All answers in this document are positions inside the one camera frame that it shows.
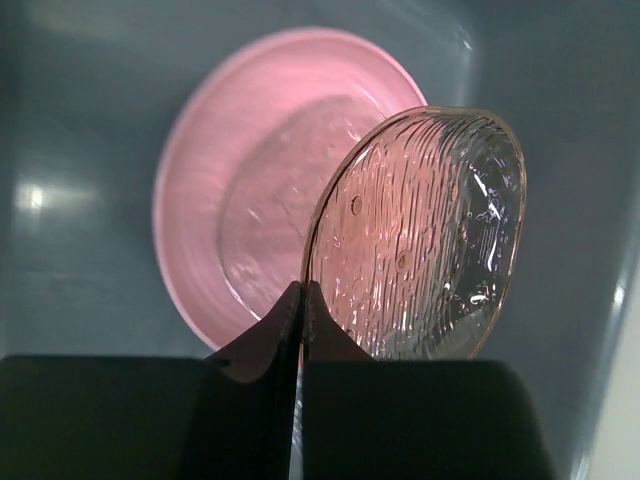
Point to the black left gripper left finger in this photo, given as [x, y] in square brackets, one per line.
[228, 416]

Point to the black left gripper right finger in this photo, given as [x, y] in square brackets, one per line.
[368, 419]

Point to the peach square dish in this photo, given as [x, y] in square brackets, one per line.
[413, 241]

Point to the pink plastic plate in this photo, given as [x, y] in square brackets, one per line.
[247, 160]

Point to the grey plastic bin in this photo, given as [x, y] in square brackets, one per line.
[89, 90]

